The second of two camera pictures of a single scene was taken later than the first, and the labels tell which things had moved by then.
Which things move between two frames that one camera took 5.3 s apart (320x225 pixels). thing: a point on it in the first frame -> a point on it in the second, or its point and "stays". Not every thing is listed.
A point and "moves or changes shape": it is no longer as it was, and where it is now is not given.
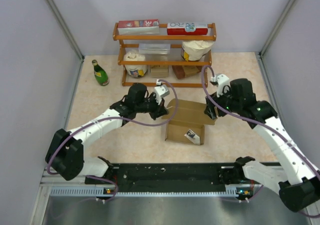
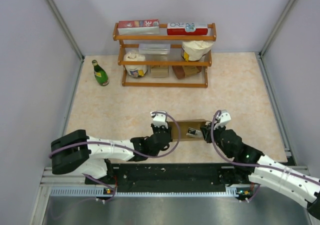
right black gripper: (210, 109) -> (206, 131)
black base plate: (168, 177) stays
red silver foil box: (139, 27) stays
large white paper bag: (194, 50) stays
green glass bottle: (100, 74) stays
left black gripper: (161, 110) -> (154, 128)
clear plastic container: (154, 48) stays
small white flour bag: (135, 71) stays
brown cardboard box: (190, 114) moves or changes shape
